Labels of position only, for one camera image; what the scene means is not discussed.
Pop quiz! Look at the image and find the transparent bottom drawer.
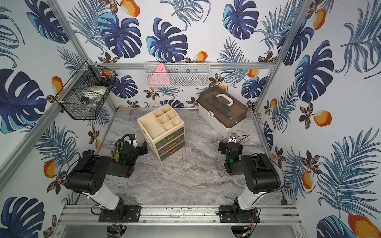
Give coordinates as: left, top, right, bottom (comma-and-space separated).
160, 141, 185, 161

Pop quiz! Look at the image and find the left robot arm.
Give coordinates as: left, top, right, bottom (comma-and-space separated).
66, 138, 148, 213

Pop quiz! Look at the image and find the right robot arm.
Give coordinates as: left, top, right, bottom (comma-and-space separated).
218, 141, 281, 212

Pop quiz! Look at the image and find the beige drawer organizer cabinet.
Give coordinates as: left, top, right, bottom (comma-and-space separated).
137, 104, 185, 161

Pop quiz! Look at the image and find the green black work glove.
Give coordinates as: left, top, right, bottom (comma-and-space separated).
114, 139, 124, 155

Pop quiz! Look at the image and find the brown lid storage box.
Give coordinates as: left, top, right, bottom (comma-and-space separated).
198, 86, 248, 138

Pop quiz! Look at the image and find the pink triangle item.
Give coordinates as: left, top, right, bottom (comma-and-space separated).
148, 63, 171, 86

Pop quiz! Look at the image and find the black wire wall basket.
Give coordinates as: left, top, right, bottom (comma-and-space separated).
54, 62, 118, 120

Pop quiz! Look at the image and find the white mesh wall basket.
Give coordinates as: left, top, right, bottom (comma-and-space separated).
144, 61, 210, 88

